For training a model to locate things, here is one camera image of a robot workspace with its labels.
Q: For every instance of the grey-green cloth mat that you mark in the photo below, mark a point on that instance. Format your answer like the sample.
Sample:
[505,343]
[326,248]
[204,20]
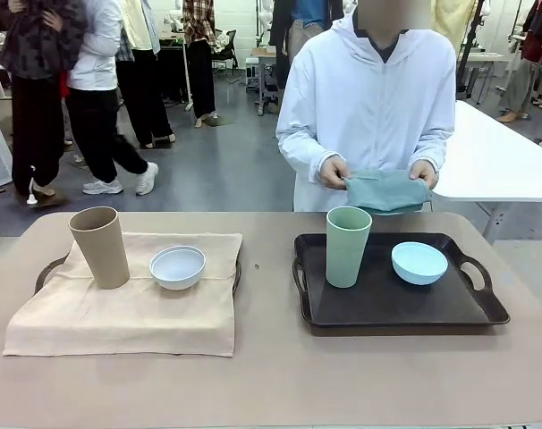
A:
[387,192]

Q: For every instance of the black tripod pole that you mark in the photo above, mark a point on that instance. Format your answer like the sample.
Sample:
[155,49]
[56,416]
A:
[470,44]

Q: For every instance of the person's left hand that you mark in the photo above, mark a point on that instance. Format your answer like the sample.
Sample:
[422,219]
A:
[423,170]

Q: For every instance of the black office chair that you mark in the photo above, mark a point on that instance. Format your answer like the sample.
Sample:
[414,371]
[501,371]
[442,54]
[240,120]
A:
[224,51]

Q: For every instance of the person's right forearm white sleeve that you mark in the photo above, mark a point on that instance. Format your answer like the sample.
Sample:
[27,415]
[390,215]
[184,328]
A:
[302,152]

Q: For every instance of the person in dark patterned jacket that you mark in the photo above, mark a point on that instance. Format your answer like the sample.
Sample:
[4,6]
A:
[34,44]

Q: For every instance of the dark brown serving tray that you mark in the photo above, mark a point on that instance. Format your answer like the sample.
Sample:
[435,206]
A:
[387,308]
[239,272]

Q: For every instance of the white plastic bowl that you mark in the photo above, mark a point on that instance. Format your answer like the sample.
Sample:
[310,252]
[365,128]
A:
[177,279]

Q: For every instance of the person in white jacket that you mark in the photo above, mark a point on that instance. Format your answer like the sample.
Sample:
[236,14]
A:
[369,89]

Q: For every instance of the person's left forearm white sleeve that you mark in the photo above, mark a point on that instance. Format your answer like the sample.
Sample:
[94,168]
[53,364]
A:
[432,147]

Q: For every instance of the mannequin with yellow shirt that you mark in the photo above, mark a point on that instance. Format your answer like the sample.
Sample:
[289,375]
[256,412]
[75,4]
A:
[450,18]

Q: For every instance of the person's right hand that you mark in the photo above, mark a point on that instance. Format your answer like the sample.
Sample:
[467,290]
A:
[333,172]

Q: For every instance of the person in white shirt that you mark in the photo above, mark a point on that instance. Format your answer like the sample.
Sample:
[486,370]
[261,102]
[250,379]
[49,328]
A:
[96,58]

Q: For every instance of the large white table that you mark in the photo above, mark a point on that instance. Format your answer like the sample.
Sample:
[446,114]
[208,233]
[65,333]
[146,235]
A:
[499,156]

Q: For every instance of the tall tan plastic cup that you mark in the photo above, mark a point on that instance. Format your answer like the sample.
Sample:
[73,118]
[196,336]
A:
[101,250]

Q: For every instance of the mannequin with plaid shirt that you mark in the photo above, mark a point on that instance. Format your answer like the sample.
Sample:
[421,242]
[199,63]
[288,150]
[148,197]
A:
[201,67]

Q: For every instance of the beige cloth mat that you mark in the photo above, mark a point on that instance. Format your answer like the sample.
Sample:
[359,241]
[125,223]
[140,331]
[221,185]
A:
[119,317]

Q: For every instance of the light blue plastic bowl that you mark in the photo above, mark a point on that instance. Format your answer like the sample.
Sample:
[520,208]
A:
[418,272]

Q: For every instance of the tall light green cup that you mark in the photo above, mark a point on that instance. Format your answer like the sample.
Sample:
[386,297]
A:
[347,254]

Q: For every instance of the mannequin with black trousers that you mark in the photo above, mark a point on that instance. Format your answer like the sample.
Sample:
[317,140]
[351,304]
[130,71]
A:
[146,89]

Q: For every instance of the mannequin with beige trousers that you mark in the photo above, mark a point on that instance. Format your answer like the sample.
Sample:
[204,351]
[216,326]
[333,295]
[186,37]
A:
[280,44]

